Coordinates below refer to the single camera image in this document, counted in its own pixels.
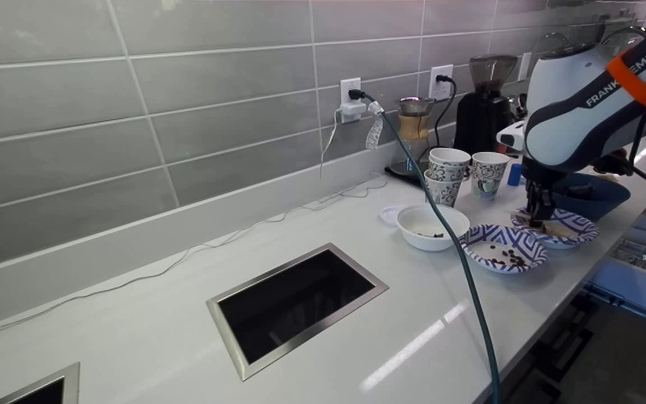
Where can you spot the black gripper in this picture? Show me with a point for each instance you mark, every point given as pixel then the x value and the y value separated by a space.
pixel 544 179

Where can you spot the cream plastic spoon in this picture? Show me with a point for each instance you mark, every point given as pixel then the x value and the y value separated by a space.
pixel 554 232

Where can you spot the brown coffee beans pile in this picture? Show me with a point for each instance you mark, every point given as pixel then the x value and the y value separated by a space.
pixel 517 260

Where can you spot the blue patterned paper plate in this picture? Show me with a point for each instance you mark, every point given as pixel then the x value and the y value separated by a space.
pixel 578 228
pixel 487 243

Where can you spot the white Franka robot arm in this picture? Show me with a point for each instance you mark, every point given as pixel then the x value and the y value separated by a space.
pixel 585 112

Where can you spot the dark blue bowl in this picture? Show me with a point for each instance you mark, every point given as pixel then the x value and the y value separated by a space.
pixel 599 203

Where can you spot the white bowl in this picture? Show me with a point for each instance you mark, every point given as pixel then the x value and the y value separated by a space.
pixel 414 225

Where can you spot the small blue cap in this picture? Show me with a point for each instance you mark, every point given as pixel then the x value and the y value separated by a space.
pixel 515 174

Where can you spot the patterned paper cup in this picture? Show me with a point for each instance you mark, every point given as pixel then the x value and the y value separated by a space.
pixel 489 176
pixel 440 194
pixel 449 160

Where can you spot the black coffee grinder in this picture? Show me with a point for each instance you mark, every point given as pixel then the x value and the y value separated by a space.
pixel 482 119

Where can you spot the light blue open drawer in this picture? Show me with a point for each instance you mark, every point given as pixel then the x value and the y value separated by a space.
pixel 628 287

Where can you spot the glass pour-over coffee carafe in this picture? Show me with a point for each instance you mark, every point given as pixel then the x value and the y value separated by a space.
pixel 414 126

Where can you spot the white plug adapter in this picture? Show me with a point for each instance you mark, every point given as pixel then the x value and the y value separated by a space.
pixel 353 112

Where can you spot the steel framed counter opening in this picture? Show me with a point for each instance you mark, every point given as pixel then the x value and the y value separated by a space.
pixel 292 304
pixel 45 394

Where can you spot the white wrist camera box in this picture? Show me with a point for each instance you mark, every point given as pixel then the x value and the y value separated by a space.
pixel 513 134

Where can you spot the white wall outlet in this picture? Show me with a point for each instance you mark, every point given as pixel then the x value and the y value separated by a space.
pixel 351 84
pixel 440 88
pixel 525 65

